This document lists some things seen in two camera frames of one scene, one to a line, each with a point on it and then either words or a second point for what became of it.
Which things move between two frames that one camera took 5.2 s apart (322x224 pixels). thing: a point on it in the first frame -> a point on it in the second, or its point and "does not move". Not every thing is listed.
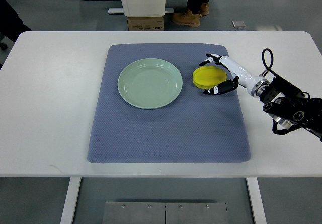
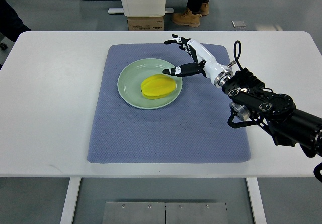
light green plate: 150,83 does not move
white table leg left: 67,217 does not move
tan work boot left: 187,18 does not move
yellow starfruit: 208,77 -> 157,86
